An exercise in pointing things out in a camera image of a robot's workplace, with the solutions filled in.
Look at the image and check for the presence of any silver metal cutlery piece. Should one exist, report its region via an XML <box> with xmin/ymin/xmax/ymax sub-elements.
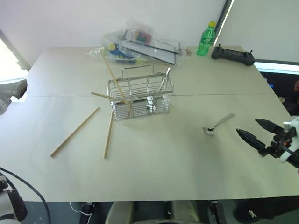
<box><xmin>150</xmin><ymin>67</ymin><xmax>172</xmax><ymax>112</ymax></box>

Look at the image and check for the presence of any silver metal spoon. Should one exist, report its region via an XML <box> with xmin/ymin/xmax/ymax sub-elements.
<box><xmin>202</xmin><ymin>112</ymin><xmax>235</xmax><ymax>137</ymax></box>

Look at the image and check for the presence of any clear plastic bag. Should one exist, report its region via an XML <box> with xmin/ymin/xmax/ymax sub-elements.
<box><xmin>85</xmin><ymin>19</ymin><xmax>188</xmax><ymax>67</ymax></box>

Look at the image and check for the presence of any silver wire cutlery basket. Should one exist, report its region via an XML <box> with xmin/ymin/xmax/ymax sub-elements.
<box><xmin>107</xmin><ymin>64</ymin><xmax>175</xmax><ymax>122</ymax></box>

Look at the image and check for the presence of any blue yellow plastic toy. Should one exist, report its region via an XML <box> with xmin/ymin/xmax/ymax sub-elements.
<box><xmin>107</xmin><ymin>42</ymin><xmax>139</xmax><ymax>64</ymax></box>

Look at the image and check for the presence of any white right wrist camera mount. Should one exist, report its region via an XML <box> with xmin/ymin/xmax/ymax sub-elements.
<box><xmin>281</xmin><ymin>116</ymin><xmax>299</xmax><ymax>163</ymax></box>

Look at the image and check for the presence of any black framed white board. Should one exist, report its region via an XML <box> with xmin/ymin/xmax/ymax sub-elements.
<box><xmin>121</xmin><ymin>28</ymin><xmax>182</xmax><ymax>65</ymax></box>

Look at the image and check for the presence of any black remote controller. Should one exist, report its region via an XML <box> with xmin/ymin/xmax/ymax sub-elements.
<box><xmin>211</xmin><ymin>43</ymin><xmax>256</xmax><ymax>67</ymax></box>

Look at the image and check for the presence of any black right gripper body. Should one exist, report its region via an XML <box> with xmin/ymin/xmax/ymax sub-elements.
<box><xmin>258</xmin><ymin>127</ymin><xmax>293</xmax><ymax>160</ymax></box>

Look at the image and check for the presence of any wooden chopstick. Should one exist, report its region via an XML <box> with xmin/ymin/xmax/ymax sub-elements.
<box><xmin>50</xmin><ymin>107</ymin><xmax>100</xmax><ymax>158</ymax></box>
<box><xmin>103</xmin><ymin>111</ymin><xmax>115</xmax><ymax>159</ymax></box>
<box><xmin>91</xmin><ymin>92</ymin><xmax>132</xmax><ymax>104</ymax></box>
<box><xmin>100</xmin><ymin>51</ymin><xmax>132</xmax><ymax>119</ymax></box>

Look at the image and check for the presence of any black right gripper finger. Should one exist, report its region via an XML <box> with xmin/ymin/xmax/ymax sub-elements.
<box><xmin>236</xmin><ymin>128</ymin><xmax>266</xmax><ymax>153</ymax></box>
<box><xmin>255</xmin><ymin>119</ymin><xmax>282</xmax><ymax>134</ymax></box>

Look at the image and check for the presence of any green plastic bottle yellow cap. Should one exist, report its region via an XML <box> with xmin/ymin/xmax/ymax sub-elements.
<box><xmin>196</xmin><ymin>21</ymin><xmax>216</xmax><ymax>57</ymax></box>

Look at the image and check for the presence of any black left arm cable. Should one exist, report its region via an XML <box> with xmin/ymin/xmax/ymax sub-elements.
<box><xmin>0</xmin><ymin>166</ymin><xmax>51</xmax><ymax>224</ymax></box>

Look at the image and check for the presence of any white grey machine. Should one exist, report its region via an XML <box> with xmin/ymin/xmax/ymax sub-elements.
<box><xmin>0</xmin><ymin>79</ymin><xmax>28</xmax><ymax>116</ymax></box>

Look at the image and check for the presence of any black rounded shape white mark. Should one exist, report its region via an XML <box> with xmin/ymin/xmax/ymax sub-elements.
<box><xmin>233</xmin><ymin>197</ymin><xmax>299</xmax><ymax>224</ymax></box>

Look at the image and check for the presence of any thin white cable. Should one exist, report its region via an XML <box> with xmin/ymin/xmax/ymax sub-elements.
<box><xmin>69</xmin><ymin>201</ymin><xmax>92</xmax><ymax>224</ymax></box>

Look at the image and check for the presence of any person in dark clothes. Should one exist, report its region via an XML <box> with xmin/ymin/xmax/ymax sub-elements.
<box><xmin>278</xmin><ymin>79</ymin><xmax>299</xmax><ymax>115</ymax></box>

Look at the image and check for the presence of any grey rounded shape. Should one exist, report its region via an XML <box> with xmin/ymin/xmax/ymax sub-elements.
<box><xmin>104</xmin><ymin>201</ymin><xmax>136</xmax><ymax>224</ymax></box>
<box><xmin>172</xmin><ymin>200</ymin><xmax>211</xmax><ymax>222</ymax></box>

